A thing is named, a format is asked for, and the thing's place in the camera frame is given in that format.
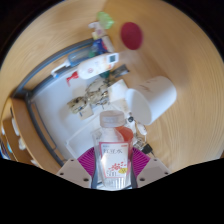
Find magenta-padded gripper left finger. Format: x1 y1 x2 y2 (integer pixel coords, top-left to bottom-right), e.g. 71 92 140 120
55 146 101 190

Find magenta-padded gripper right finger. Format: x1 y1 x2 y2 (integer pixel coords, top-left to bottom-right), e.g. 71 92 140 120
128 146 172 189

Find clear drink bottle white cap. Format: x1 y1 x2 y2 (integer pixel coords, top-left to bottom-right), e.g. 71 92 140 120
91 109 136 191

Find wooden shelf unit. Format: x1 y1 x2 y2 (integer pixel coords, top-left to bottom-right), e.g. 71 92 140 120
0 96 64 168

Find white plastic cup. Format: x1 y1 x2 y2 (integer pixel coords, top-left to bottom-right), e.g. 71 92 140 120
125 75 178 126

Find brown tree figurine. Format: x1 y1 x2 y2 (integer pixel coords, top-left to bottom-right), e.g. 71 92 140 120
66 78 111 116

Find white pump bottle red pump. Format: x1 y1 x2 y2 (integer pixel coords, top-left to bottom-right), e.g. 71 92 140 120
65 52 120 87

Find flat round red coaster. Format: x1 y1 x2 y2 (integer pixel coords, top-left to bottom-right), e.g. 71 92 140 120
120 21 144 51

